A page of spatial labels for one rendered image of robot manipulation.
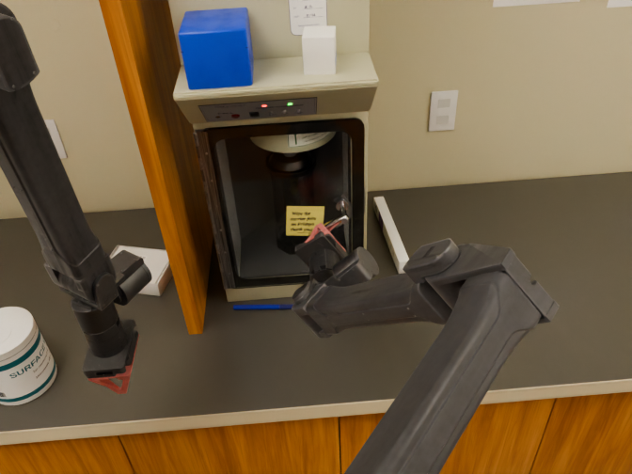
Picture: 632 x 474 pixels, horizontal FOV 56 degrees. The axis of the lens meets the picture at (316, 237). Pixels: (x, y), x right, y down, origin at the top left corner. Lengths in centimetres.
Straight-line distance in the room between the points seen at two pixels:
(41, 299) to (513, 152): 129
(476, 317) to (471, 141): 120
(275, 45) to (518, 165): 97
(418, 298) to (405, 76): 97
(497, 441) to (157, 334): 79
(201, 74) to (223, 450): 79
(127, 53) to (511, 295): 67
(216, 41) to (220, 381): 66
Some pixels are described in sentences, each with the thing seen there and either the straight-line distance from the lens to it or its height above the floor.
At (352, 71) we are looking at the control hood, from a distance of 98.
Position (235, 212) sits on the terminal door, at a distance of 119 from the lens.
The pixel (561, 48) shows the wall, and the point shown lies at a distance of 167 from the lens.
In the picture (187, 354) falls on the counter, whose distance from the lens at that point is 129.
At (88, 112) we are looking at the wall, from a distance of 164.
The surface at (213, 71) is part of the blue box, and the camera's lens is 94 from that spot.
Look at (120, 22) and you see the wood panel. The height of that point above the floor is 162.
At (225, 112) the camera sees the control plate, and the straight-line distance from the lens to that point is 102.
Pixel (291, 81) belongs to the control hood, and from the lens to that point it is 95.
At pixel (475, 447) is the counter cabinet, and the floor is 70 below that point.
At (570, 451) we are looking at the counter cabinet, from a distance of 155.
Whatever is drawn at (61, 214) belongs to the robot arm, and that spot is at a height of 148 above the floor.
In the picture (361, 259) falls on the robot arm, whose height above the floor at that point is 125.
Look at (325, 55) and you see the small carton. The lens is 96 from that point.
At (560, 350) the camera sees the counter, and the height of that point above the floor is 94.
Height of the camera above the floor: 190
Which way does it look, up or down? 39 degrees down
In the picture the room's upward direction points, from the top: 3 degrees counter-clockwise
